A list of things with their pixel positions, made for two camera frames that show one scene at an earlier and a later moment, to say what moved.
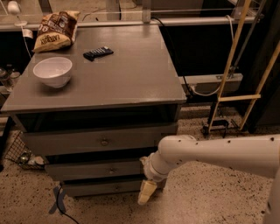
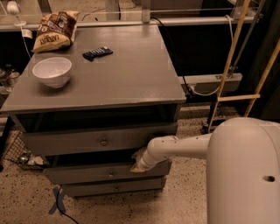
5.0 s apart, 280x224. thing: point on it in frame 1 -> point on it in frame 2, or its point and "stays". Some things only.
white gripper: x=150 y=171 -> x=145 y=164
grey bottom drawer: x=79 y=188 stays
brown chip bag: x=56 y=31 stays
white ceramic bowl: x=55 y=71 stays
